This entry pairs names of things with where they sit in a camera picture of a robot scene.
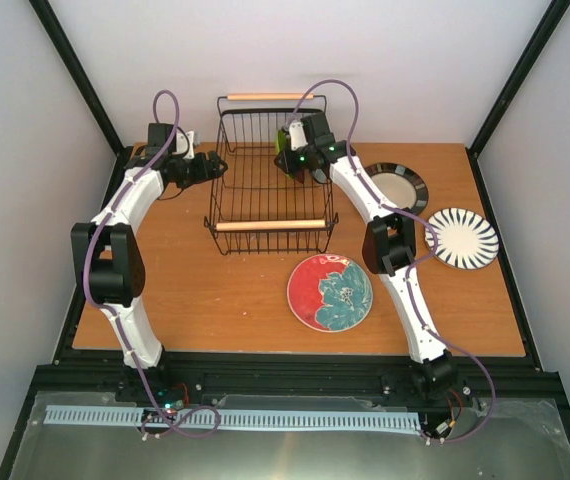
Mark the green striped rim plate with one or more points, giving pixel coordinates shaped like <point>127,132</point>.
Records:
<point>465,239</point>

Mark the mint green flower plate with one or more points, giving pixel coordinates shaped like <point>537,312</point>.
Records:
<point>319,176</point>

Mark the left black frame post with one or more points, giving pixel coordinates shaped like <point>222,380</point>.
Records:
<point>64,48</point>

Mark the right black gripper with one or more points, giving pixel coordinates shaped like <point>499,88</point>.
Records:
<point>284,161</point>

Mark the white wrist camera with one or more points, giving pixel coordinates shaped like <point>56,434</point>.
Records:
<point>186,143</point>
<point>297,135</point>

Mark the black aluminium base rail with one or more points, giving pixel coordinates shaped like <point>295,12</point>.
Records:
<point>203,377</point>

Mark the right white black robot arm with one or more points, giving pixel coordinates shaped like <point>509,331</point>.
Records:
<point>389,247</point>

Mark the black frame post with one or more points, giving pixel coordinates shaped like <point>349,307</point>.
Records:
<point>64,48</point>
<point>536,44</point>

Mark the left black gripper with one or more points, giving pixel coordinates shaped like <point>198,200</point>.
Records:
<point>202,174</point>

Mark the dark red flower plate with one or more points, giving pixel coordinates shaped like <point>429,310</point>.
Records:
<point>298,175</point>

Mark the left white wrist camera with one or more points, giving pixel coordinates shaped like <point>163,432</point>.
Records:
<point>186,143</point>

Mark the right black frame post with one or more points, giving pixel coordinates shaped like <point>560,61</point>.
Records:
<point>536,44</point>

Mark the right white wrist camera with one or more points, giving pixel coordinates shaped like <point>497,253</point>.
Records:
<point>297,135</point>

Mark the plain lime green plate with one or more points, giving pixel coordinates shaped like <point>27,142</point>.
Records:
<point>281,141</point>

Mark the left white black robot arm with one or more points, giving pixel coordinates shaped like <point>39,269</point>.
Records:
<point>108,263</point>

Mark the black rimmed beige plate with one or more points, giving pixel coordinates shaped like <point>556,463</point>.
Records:
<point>401,185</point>

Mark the light blue slotted cable duct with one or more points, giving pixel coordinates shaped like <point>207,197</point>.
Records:
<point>238,420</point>

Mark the red and teal flower plate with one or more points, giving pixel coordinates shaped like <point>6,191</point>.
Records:
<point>329,293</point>

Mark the black wire dish rack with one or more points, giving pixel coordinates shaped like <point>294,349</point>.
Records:
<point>254,206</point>

